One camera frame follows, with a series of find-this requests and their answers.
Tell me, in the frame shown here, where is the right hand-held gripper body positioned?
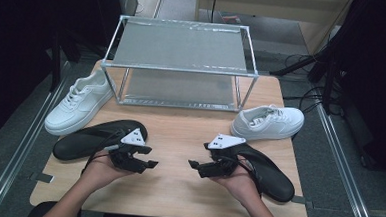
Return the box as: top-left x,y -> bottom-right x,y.
198,132 -> 248,181

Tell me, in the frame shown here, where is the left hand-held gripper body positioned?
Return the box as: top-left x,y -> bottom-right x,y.
107,126 -> 148,174

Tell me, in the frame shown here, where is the white sneaker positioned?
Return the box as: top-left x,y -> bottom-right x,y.
43,65 -> 117,139
228,101 -> 306,144

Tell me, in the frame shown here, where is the black slipper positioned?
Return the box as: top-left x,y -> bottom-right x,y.
224,141 -> 298,204
51,115 -> 149,165

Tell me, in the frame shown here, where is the metal shoe rack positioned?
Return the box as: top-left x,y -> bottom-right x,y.
98,13 -> 263,114

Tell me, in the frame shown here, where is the person's right hand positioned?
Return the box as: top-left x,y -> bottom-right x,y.
208,163 -> 263,205

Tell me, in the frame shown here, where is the person's left hand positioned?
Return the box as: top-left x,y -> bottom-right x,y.
81,156 -> 136,193

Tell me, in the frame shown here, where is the grey tape piece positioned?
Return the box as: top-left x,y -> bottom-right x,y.
30,171 -> 55,184
290,195 -> 315,209

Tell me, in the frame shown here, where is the black tripod stand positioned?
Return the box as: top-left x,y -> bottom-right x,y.
267,42 -> 343,115

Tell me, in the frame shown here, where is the small red floor item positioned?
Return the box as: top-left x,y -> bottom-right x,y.
220,13 -> 243,25

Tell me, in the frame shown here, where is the wooden cabinet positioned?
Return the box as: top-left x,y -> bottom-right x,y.
193,0 -> 355,58

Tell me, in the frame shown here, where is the black curtain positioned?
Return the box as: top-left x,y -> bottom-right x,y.
321,0 -> 386,182
0,0 -> 125,151

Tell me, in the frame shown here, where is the left hand-held gripper cable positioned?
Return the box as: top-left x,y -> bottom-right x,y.
80,128 -> 127,178

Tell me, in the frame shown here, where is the black floor cable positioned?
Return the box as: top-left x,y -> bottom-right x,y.
281,52 -> 328,116

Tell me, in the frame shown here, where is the metal floor rail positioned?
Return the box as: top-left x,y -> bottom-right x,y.
309,103 -> 385,217
152,0 -> 168,20
0,57 -> 71,217

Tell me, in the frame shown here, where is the thin black hanging cable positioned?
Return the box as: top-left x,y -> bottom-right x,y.
211,0 -> 219,24

